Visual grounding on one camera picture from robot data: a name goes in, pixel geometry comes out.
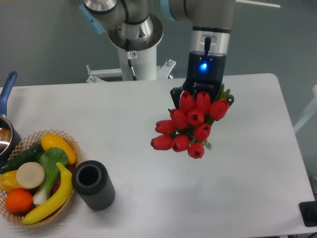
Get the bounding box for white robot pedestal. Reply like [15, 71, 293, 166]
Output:
[85, 12, 177, 83]

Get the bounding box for woven wicker basket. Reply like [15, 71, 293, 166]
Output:
[0, 129, 82, 228]

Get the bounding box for black device at edge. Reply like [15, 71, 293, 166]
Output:
[299, 201, 317, 227]

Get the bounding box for green cucumber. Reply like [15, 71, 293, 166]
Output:
[0, 144, 44, 175]

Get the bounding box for orange fruit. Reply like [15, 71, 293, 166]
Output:
[5, 189, 33, 213]

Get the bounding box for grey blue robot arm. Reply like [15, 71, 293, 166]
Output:
[79, 0, 235, 106]

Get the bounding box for beige round disc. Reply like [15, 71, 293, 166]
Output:
[16, 162, 45, 189]

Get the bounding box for red fruit in basket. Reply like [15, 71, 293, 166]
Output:
[51, 165, 75, 195]

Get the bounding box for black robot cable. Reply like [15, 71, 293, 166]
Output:
[125, 39, 138, 81]

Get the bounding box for dark grey ribbed vase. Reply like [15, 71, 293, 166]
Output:
[71, 160, 115, 210]

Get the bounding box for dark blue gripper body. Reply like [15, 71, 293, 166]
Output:
[183, 53, 226, 97]

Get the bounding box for yellow squash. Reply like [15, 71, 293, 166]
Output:
[41, 133, 77, 165]

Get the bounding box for green bok choy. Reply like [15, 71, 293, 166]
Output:
[33, 147, 68, 206]

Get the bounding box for white metal frame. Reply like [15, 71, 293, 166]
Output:
[293, 85, 317, 133]

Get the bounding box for yellow bell pepper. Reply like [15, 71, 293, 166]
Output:
[0, 170, 22, 192]

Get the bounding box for blue handled saucepan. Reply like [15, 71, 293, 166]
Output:
[0, 71, 21, 167]

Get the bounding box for red tulip bouquet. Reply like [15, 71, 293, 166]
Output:
[151, 85, 230, 159]

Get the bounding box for yellow banana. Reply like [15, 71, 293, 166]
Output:
[22, 162, 73, 225]

